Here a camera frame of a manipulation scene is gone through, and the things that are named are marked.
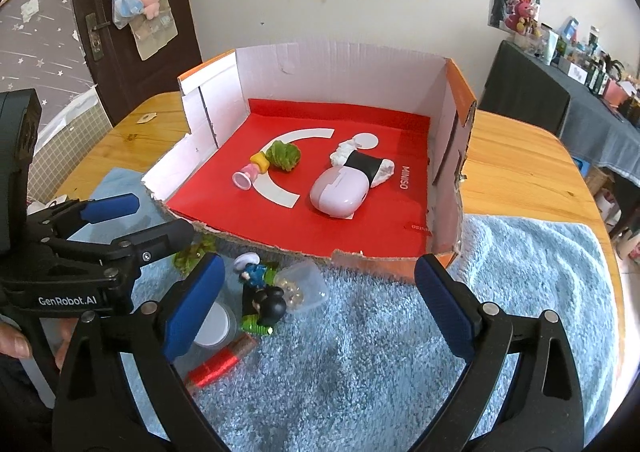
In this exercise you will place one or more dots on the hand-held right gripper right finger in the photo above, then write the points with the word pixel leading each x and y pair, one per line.
pixel 445 304

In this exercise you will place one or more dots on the small pink and yellow figurine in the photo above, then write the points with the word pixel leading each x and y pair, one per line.
pixel 250 171

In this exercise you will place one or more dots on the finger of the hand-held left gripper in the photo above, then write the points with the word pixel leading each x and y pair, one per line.
pixel 160 237
pixel 110 207

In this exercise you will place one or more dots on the person's left hand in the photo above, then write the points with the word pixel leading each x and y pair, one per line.
pixel 15 342

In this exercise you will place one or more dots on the clear plastic box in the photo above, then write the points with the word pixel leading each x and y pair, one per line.
pixel 302 284

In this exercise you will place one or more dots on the white round tin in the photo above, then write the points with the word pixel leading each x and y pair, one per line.
pixel 215 327

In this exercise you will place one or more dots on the dark brown door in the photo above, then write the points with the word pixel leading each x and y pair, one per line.
pixel 110 82

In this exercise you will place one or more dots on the black and white rice ball toy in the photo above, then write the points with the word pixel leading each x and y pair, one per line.
pixel 365 164

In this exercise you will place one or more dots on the white hand fan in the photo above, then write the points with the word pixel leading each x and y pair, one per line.
pixel 52 203

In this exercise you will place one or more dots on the blue fluffy towel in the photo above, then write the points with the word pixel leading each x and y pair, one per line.
pixel 400 357

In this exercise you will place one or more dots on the side table with dark cloth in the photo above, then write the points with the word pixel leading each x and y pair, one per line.
pixel 595 127

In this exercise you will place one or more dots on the row of bottles and boxes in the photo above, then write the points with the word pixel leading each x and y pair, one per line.
pixel 590 62

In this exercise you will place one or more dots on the pale blue plastic bag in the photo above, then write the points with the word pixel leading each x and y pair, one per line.
pixel 125 7

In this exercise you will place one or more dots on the pink rabbit plush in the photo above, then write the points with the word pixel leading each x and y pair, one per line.
pixel 522 14

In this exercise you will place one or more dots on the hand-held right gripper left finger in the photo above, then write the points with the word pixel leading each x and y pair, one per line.
pixel 192 304

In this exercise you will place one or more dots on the red thread spool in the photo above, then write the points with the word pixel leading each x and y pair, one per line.
pixel 215 367

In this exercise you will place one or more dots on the black-haired figurine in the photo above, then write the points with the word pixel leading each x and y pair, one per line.
pixel 270 304

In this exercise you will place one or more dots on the green leafy toy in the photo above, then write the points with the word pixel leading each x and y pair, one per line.
pixel 282 157
pixel 192 257

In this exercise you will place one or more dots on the black package with green foil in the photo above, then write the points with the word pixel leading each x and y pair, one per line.
pixel 257 327

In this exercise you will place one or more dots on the orange cardboard box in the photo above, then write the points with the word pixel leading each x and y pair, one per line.
pixel 350 232

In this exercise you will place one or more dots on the blue-cap figurine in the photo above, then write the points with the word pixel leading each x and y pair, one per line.
pixel 252 272

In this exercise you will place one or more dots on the pink oval case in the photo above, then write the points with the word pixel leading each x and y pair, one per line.
pixel 337 192

